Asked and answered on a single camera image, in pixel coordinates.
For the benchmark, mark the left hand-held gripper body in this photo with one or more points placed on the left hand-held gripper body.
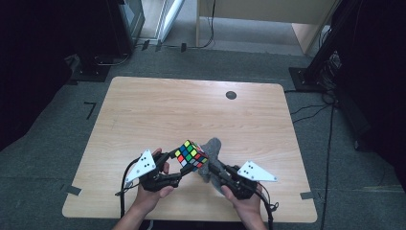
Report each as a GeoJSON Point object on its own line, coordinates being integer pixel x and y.
{"type": "Point", "coordinates": [151, 179]}

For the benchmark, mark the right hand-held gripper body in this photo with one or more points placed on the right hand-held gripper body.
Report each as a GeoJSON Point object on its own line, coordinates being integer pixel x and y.
{"type": "Point", "coordinates": [252, 179]}

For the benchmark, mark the multicoloured puzzle cube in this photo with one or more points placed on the multicoloured puzzle cube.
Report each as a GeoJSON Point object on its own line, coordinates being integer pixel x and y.
{"type": "Point", "coordinates": [191, 155]}

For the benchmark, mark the grey cloth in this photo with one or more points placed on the grey cloth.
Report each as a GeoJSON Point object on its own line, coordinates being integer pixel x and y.
{"type": "Point", "coordinates": [212, 150]}

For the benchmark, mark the person's left hand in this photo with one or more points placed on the person's left hand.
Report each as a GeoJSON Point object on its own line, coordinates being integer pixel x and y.
{"type": "Point", "coordinates": [150, 199]}

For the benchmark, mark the person's right hand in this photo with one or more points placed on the person's right hand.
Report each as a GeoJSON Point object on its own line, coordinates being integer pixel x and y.
{"type": "Point", "coordinates": [247, 206]}

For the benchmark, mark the grey floor tape strip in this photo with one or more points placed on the grey floor tape strip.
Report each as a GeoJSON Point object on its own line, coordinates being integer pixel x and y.
{"type": "Point", "coordinates": [307, 195]}
{"type": "Point", "coordinates": [72, 190]}

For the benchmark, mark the dark round table grommet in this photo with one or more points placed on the dark round table grommet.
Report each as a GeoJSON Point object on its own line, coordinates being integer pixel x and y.
{"type": "Point", "coordinates": [231, 95]}

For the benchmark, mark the black angled floor tape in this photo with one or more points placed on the black angled floor tape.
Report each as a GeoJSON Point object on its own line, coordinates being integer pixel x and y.
{"type": "Point", "coordinates": [91, 110]}

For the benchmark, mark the black metal stand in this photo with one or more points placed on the black metal stand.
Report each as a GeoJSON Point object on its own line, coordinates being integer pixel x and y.
{"type": "Point", "coordinates": [314, 68]}

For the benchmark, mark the white upright panel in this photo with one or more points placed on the white upright panel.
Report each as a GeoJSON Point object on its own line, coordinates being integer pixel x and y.
{"type": "Point", "coordinates": [169, 19]}

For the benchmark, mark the black monitor cabinet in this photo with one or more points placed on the black monitor cabinet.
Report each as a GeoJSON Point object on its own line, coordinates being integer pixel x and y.
{"type": "Point", "coordinates": [126, 22]}

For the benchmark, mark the dark curtain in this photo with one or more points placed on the dark curtain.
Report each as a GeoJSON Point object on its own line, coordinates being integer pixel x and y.
{"type": "Point", "coordinates": [379, 80]}
{"type": "Point", "coordinates": [28, 64]}

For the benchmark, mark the light wooden desk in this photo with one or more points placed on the light wooden desk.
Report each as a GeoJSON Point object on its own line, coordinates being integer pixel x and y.
{"type": "Point", "coordinates": [271, 11]}

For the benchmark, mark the black stand base plate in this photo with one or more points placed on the black stand base plate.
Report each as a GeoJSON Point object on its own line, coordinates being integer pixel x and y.
{"type": "Point", "coordinates": [91, 73]}

